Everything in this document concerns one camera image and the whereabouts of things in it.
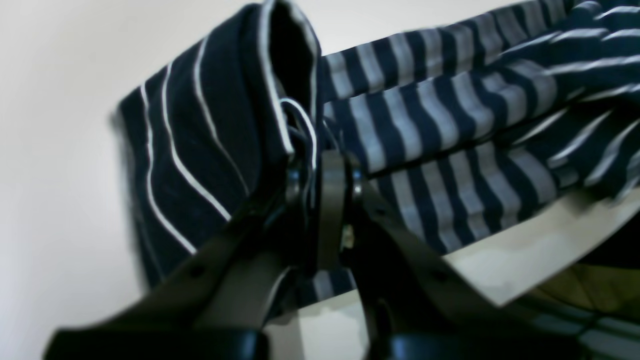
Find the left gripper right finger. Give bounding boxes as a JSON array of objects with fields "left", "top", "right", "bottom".
[{"left": 315, "top": 150, "right": 593, "bottom": 360}]

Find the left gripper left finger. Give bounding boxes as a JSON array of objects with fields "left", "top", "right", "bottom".
[{"left": 43, "top": 161, "right": 306, "bottom": 360}]

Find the navy white striped T-shirt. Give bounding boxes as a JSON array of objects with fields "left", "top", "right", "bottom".
[{"left": 115, "top": 0, "right": 639, "bottom": 287}]

